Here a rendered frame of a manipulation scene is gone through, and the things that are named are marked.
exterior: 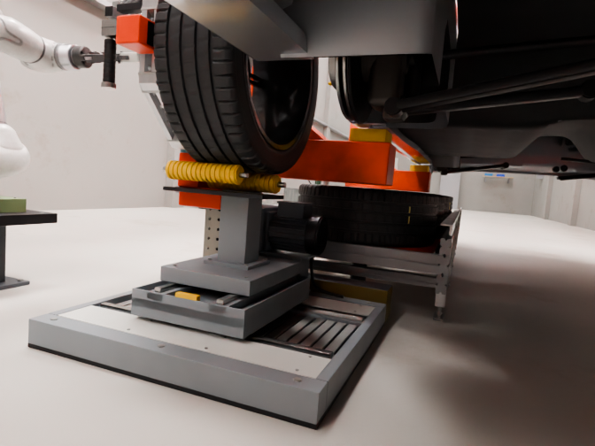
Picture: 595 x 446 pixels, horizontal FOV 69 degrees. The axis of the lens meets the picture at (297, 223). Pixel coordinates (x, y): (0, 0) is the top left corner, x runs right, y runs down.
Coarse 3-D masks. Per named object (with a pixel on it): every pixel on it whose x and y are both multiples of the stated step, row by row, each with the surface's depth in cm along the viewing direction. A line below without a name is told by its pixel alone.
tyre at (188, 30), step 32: (160, 0) 110; (160, 32) 109; (192, 32) 106; (160, 64) 111; (192, 64) 107; (224, 64) 104; (160, 96) 115; (192, 96) 111; (224, 96) 108; (192, 128) 118; (224, 128) 115; (256, 128) 119; (224, 160) 127; (256, 160) 123; (288, 160) 142
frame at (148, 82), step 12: (144, 0) 118; (156, 0) 116; (144, 12) 118; (156, 12) 116; (144, 60) 119; (144, 72) 119; (144, 84) 119; (156, 84) 118; (156, 96) 124; (156, 108) 125; (168, 132) 131; (180, 144) 133
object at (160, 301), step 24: (144, 288) 127; (168, 288) 124; (192, 288) 132; (288, 288) 137; (144, 312) 122; (168, 312) 119; (192, 312) 116; (216, 312) 113; (240, 312) 111; (264, 312) 122; (240, 336) 111
